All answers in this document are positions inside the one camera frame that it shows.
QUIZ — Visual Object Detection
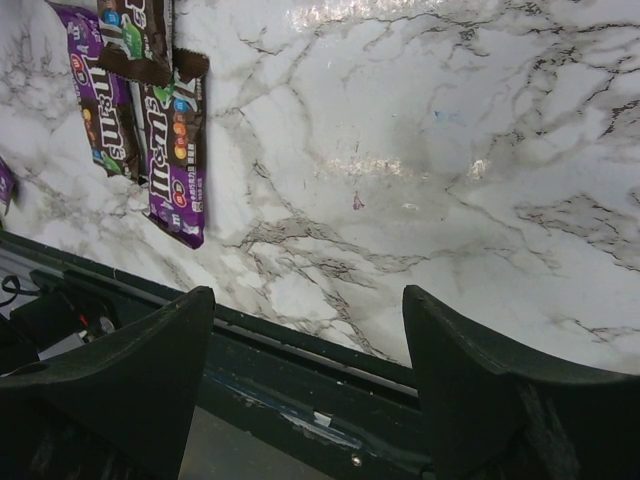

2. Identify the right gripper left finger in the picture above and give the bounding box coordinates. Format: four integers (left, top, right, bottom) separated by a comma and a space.
1, 287, 215, 479

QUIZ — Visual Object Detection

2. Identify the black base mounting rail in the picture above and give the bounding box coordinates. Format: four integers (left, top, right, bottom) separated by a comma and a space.
0, 230, 436, 480

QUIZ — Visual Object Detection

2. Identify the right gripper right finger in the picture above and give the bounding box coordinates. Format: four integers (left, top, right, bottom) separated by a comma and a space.
402, 285, 639, 479

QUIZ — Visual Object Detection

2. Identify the purple m&m pack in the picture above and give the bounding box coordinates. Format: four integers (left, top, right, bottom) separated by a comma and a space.
134, 49, 209, 250
97, 0, 174, 87
0, 159, 16, 207
49, 3, 141, 182

